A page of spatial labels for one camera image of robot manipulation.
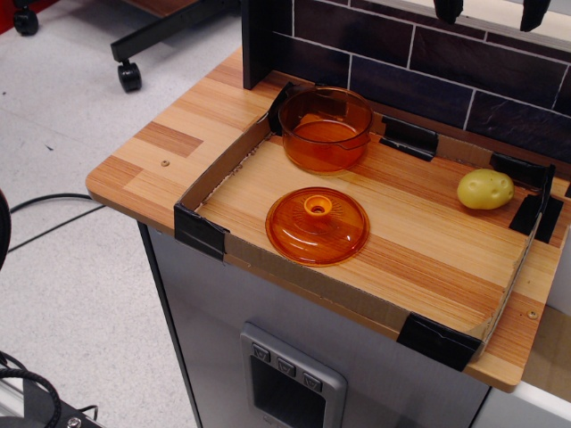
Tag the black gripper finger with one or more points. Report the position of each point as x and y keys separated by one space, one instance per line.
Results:
x=533 y=13
x=448 y=10

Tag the orange transparent pot lid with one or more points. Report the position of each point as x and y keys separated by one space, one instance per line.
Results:
x=317 y=226

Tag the orange transparent pot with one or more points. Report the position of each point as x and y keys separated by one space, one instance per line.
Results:
x=325 y=129

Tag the dark brick backsplash panel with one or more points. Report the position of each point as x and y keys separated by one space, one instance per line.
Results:
x=512 y=89

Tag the yellow toy potato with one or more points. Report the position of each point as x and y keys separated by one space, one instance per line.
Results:
x=485 y=189

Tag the cardboard fence with black tape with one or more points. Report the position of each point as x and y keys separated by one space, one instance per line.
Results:
x=465 y=287

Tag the black caster wheel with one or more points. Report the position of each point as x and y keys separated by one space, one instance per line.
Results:
x=25 y=22
x=129 y=77

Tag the grey toy kitchen cabinet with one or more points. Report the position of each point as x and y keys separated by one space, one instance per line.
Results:
x=207 y=302

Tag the grey button control panel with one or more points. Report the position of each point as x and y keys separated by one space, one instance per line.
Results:
x=288 y=388

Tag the black caster wheel far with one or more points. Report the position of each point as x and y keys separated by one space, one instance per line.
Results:
x=25 y=22

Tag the black metal base plate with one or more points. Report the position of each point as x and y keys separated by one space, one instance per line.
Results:
x=40 y=409

